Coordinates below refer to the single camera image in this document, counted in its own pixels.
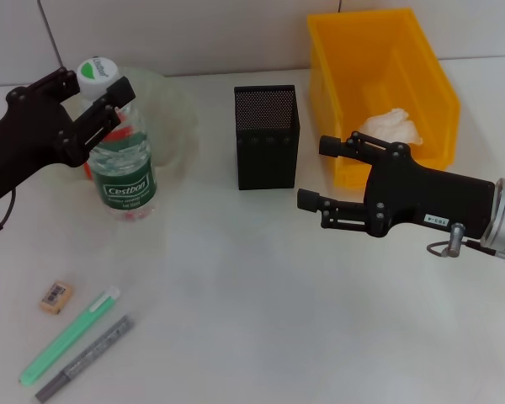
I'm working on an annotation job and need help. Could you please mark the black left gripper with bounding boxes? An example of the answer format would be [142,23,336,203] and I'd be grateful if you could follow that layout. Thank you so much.
[0,66,136,211]

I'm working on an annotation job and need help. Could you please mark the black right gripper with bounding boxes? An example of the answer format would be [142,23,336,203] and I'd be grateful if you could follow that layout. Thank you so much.
[296,130,497,240]

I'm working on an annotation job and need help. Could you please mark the white paper ball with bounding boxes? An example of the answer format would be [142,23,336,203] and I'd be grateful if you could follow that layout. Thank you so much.
[357,107,424,148]

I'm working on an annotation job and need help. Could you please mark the red-orange toy orange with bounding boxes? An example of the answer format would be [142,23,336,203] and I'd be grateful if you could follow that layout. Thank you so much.
[82,124,134,183]

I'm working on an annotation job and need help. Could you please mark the clear green-label water bottle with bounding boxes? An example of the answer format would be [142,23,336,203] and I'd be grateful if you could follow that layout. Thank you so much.
[76,56,159,222]

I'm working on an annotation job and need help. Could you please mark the mint green pen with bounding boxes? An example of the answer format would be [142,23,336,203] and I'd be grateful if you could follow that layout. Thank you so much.
[19,285,122,386]

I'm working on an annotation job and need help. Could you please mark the black mesh pen holder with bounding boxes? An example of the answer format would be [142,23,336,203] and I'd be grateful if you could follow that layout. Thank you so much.
[233,84,300,191]

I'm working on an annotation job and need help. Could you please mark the green glass fruit plate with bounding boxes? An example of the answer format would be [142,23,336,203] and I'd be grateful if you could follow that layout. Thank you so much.
[37,66,201,186]

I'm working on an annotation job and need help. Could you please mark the beige eraser with barcode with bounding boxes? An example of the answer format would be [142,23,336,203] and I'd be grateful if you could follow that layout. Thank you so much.
[37,280,75,316]

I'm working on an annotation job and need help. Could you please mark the grey marker pen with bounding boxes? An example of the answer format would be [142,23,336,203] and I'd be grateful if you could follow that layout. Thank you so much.
[34,314,136,403]

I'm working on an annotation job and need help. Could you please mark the yellow plastic bin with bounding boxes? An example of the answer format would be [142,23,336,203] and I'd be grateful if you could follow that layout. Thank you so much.
[306,7,463,189]

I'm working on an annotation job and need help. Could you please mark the right gripper silver plug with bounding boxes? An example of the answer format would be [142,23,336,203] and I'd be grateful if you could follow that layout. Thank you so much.
[444,224,466,258]

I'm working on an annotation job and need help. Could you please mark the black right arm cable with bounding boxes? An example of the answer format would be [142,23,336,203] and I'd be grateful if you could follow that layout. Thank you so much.
[427,237,505,258]

